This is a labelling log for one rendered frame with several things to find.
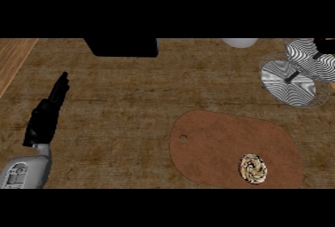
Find black box appliance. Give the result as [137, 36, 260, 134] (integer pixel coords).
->
[82, 38, 159, 59]

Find pale grey round object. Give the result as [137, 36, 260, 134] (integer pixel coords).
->
[220, 38, 260, 49]

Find tan swirl-patterned lemon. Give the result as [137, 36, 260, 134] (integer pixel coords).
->
[236, 153, 271, 185]

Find striped tiered wire basket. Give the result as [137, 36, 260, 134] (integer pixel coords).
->
[258, 38, 335, 109]

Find brown wooden cutting board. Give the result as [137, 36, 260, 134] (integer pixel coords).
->
[168, 109, 305, 190]

